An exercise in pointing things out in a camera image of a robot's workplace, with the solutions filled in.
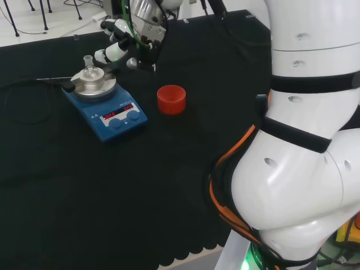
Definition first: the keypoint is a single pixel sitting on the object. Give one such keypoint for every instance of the black bench cloth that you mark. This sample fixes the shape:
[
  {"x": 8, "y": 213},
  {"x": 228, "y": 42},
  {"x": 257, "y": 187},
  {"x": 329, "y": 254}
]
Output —
[{"x": 84, "y": 197}]

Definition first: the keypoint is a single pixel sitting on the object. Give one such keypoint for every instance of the yellow stop button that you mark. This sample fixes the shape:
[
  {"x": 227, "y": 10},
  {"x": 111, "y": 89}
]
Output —
[{"x": 347, "y": 233}]

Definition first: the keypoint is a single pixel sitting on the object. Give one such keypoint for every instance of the clear round-bottom flask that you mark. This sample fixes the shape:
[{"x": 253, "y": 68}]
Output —
[{"x": 90, "y": 73}]

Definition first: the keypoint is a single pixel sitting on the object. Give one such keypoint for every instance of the heater with blue base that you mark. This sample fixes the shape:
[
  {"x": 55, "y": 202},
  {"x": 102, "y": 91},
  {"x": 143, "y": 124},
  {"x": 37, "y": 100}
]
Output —
[{"x": 123, "y": 125}]

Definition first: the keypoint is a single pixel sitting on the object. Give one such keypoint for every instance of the red ribbed plastic cup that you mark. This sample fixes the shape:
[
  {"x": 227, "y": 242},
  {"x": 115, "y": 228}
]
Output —
[{"x": 171, "y": 105}]

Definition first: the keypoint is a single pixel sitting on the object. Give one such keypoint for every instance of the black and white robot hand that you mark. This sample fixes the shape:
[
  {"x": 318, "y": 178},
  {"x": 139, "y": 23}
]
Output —
[{"x": 150, "y": 33}]

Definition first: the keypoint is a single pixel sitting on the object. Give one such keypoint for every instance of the dark tripod legs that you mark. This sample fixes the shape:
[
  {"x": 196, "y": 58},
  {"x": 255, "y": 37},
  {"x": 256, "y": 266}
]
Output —
[{"x": 43, "y": 14}]

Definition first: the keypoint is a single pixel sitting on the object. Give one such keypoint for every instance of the thin metal probe rod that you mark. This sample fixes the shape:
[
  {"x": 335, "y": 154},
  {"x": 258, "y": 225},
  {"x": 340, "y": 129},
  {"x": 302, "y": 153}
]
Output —
[{"x": 53, "y": 78}]

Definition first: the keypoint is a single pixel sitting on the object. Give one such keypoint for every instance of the grey metal base plate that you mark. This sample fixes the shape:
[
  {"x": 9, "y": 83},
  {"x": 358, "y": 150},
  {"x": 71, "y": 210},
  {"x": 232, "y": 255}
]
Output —
[{"x": 230, "y": 253}]

